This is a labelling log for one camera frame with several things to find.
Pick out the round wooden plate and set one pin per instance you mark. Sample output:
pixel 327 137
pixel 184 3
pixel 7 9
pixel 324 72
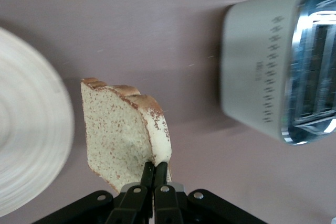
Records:
pixel 23 119

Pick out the cream and chrome toaster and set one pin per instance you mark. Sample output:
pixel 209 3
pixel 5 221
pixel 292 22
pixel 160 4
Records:
pixel 252 64

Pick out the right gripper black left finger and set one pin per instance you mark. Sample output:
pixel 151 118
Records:
pixel 135 203

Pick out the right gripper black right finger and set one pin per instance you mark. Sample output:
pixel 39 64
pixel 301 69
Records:
pixel 166 205

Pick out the brown bread slice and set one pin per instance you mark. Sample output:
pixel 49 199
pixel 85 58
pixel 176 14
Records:
pixel 115 132

